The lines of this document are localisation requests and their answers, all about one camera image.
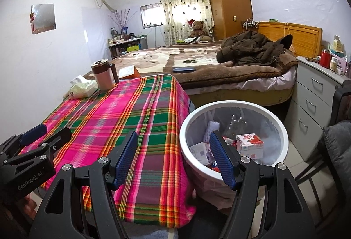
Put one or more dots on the white jar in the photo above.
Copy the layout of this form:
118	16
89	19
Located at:
334	65

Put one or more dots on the orange cardboard box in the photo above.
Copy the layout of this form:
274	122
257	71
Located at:
130	72

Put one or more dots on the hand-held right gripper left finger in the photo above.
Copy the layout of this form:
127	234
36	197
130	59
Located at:
126	159

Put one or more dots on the white power strip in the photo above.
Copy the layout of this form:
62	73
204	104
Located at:
251	23

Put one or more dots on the wooden wardrobe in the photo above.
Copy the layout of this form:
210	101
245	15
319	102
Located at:
230	0

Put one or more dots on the small window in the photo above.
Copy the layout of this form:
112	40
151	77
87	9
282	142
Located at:
152	15

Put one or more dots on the dark blue phone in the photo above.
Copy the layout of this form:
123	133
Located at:
183	70

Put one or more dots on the white round bin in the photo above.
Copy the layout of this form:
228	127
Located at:
282	143

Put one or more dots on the white pink milk carton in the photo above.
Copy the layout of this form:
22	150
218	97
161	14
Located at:
249	146

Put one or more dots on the vase with branches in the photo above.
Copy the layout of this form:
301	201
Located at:
123	25

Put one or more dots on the brown jacket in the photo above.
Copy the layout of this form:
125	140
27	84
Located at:
252	47

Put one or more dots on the cluttered side desk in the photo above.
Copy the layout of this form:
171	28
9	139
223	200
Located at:
126	47

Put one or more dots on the brown teddy bear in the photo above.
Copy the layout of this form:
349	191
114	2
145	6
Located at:
198	31

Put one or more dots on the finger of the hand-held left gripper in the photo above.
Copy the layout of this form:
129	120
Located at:
60	139
33	133

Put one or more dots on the patterned curtain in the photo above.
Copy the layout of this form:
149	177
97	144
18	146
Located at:
183	3

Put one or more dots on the bed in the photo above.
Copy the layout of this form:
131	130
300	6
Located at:
233	95

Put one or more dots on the soft tissue pack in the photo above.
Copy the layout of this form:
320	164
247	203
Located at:
82	88

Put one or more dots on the brown paw print blanket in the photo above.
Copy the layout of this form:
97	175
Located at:
164	55

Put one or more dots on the plaid tablecloth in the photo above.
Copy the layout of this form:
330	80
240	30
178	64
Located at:
131	118

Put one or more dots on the wooden headboard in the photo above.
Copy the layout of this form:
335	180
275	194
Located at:
304	39

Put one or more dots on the white blue carton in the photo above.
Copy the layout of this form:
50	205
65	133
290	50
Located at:
200	152

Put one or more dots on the square wall mirror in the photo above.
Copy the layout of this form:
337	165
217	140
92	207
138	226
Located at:
45	18

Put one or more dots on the red hanging ornament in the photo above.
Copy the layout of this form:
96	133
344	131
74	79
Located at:
32	22

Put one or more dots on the grey drawer cabinet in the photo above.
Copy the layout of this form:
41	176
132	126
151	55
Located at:
315	99

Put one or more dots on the chair with grey cushion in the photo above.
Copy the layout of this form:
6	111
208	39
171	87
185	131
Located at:
337	151

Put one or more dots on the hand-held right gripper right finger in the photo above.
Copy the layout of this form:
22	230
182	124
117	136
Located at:
222	159

